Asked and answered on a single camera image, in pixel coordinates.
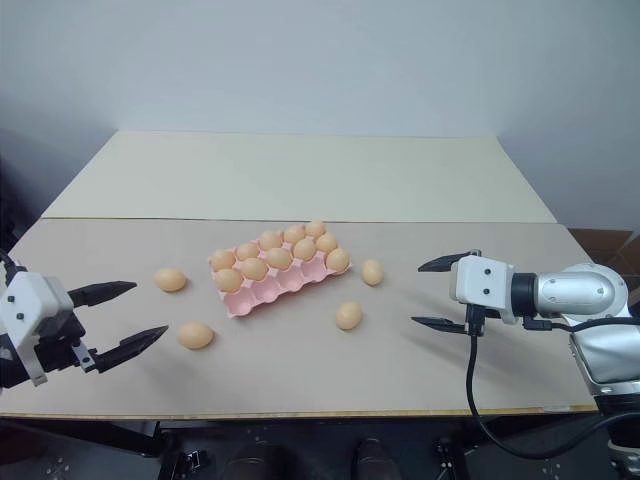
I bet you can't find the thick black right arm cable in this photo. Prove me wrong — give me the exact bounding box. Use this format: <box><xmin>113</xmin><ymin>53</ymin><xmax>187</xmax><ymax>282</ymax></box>
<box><xmin>464</xmin><ymin>329</ymin><xmax>640</xmax><ymax>459</ymax></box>

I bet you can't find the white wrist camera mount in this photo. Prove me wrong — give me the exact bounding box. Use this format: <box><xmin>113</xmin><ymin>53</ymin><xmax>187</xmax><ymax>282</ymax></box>
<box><xmin>0</xmin><ymin>271</ymin><xmax>75</xmax><ymax>387</ymax></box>
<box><xmin>449</xmin><ymin>255</ymin><xmax>517</xmax><ymax>325</ymax></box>

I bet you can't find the pink plastic egg tray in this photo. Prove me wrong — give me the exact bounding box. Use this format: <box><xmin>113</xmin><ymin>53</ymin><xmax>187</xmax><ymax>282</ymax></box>
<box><xmin>207</xmin><ymin>233</ymin><xmax>354</xmax><ymax>320</ymax></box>

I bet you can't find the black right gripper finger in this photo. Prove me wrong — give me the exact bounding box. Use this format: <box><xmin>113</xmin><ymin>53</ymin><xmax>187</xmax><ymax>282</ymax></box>
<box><xmin>410</xmin><ymin>315</ymin><xmax>470</xmax><ymax>336</ymax></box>
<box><xmin>417</xmin><ymin>248</ymin><xmax>483</xmax><ymax>274</ymax></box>

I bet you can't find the brown cardboard box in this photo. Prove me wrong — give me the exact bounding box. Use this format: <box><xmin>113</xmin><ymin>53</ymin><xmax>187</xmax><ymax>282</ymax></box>
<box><xmin>567</xmin><ymin>227</ymin><xmax>640</xmax><ymax>284</ymax></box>

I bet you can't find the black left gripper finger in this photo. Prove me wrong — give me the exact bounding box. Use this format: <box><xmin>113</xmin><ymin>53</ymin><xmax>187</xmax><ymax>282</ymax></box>
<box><xmin>92</xmin><ymin>325</ymin><xmax>170</xmax><ymax>375</ymax></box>
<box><xmin>67</xmin><ymin>280</ymin><xmax>138</xmax><ymax>308</ymax></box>

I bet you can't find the black table frame beam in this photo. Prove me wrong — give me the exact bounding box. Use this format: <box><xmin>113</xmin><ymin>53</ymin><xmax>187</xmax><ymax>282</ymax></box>
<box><xmin>0</xmin><ymin>417</ymin><xmax>164</xmax><ymax>459</ymax></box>

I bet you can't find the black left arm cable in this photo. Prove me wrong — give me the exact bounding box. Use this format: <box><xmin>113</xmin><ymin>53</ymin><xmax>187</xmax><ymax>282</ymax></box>
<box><xmin>0</xmin><ymin>248</ymin><xmax>27</xmax><ymax>275</ymax></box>

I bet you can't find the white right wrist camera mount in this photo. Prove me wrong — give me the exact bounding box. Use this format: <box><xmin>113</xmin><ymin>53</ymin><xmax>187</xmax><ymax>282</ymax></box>
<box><xmin>449</xmin><ymin>255</ymin><xmax>517</xmax><ymax>325</ymax></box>

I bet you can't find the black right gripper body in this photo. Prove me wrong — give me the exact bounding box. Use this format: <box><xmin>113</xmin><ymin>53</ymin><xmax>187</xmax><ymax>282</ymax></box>
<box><xmin>463</xmin><ymin>302</ymin><xmax>487</xmax><ymax>337</ymax></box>

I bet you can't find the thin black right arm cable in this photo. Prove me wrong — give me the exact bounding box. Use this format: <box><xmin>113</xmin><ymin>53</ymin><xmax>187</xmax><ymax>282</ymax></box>
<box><xmin>522</xmin><ymin>316</ymin><xmax>640</xmax><ymax>335</ymax></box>

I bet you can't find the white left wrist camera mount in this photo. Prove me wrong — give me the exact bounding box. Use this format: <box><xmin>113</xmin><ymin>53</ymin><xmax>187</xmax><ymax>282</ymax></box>
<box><xmin>0</xmin><ymin>271</ymin><xmax>75</xmax><ymax>387</ymax></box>

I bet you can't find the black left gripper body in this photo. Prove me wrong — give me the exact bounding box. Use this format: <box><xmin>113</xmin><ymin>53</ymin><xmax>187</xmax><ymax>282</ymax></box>
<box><xmin>30</xmin><ymin>288</ymin><xmax>99</xmax><ymax>375</ymax></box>

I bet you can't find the dark rounded shape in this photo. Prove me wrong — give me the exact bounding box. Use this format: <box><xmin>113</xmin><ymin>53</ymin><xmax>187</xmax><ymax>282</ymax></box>
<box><xmin>230</xmin><ymin>439</ymin><xmax>287</xmax><ymax>480</ymax></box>
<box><xmin>353</xmin><ymin>436</ymin><xmax>397</xmax><ymax>480</ymax></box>

